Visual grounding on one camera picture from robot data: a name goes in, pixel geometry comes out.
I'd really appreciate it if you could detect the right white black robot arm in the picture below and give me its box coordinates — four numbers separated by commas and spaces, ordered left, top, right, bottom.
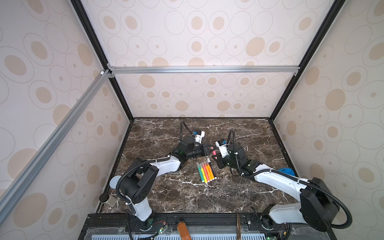
213, 140, 353, 232

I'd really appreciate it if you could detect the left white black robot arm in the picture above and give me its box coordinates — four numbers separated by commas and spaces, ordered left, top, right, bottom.
109, 135, 215, 222

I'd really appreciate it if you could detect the yellow marker pen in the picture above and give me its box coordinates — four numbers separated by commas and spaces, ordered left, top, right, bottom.
199, 164, 208, 184

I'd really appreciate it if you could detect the orange marker pen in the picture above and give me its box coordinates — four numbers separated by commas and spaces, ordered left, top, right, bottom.
204, 161, 215, 182

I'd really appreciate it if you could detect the red marker pen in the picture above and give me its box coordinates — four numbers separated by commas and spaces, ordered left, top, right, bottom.
202, 162, 211, 183

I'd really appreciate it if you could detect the green marker pen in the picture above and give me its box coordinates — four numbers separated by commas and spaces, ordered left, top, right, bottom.
196, 163, 205, 183

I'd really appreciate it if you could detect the blue round object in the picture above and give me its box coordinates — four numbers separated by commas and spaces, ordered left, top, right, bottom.
279, 168, 296, 177

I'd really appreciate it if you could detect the brown wooden stick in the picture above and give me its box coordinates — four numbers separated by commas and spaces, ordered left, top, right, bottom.
236, 213, 242, 240

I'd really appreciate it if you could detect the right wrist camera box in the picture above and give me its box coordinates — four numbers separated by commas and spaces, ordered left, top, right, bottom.
215, 139, 229, 158

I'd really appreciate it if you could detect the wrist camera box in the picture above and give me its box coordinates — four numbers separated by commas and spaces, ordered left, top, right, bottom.
193, 130, 205, 144
215, 139, 229, 158

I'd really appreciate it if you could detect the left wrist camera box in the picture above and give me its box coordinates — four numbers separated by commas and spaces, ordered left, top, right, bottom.
193, 130, 205, 144

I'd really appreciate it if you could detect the orange brown tool handle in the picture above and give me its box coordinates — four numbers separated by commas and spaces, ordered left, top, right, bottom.
177, 221, 192, 240

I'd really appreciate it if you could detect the horizontal aluminium frame bar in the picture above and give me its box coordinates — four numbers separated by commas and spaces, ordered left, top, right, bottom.
110, 65, 300, 75

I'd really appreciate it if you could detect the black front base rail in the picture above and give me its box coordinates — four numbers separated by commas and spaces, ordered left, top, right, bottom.
79, 213, 336, 240

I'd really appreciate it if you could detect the left diagonal aluminium frame bar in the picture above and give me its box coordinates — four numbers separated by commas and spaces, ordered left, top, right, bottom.
1, 69, 112, 224

